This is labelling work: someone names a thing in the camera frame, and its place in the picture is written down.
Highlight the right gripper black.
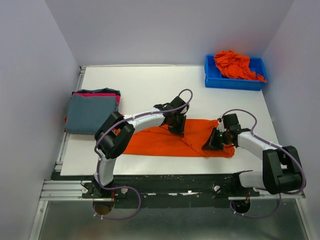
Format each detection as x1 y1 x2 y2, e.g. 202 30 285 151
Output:
202 126 230 151

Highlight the orange t shirt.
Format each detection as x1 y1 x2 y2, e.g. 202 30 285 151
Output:
124 118 235 158
213 50 267 83

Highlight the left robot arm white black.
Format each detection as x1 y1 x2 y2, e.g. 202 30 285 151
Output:
93 96 190 198

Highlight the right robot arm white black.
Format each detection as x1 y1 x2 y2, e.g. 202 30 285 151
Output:
202 111 307 196

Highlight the blue plastic bin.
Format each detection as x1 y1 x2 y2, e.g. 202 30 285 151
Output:
204 54 268 91

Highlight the folded dark teal t shirt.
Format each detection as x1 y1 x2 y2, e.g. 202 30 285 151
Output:
72 87 121 96

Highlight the crumpled orange t shirt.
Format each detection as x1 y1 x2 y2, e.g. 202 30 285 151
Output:
213 50 267 83

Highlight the folded grey-blue t shirt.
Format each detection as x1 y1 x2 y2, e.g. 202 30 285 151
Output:
64 95 118 135

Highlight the black mounting base rail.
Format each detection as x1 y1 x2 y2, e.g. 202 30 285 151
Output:
45 171 278 212

